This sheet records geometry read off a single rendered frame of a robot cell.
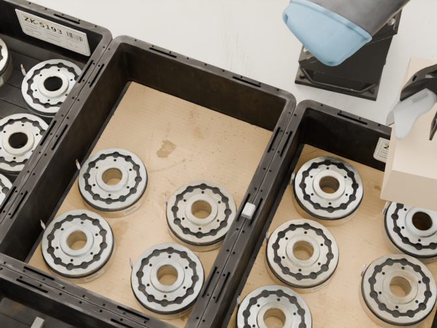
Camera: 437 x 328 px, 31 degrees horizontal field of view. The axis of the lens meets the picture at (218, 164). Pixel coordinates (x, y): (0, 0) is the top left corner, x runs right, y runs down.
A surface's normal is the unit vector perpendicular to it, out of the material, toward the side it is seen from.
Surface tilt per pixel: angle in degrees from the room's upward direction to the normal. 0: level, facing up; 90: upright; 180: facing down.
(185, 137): 0
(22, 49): 0
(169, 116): 0
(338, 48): 74
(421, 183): 90
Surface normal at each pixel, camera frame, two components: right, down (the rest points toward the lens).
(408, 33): 0.00, -0.47
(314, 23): -0.36, 0.06
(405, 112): -0.83, -0.43
